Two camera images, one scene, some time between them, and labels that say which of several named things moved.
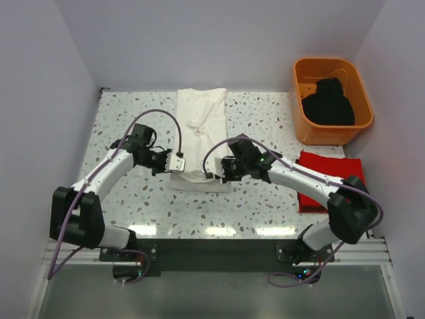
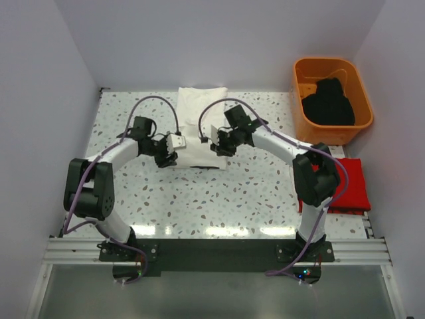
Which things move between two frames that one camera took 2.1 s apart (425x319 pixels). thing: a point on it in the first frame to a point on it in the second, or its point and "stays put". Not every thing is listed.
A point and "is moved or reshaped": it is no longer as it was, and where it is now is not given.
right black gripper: (228, 178) to (221, 149)
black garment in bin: (328, 106) stays put
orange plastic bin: (307, 72) stays put
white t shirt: (202, 116) is moved or reshaped
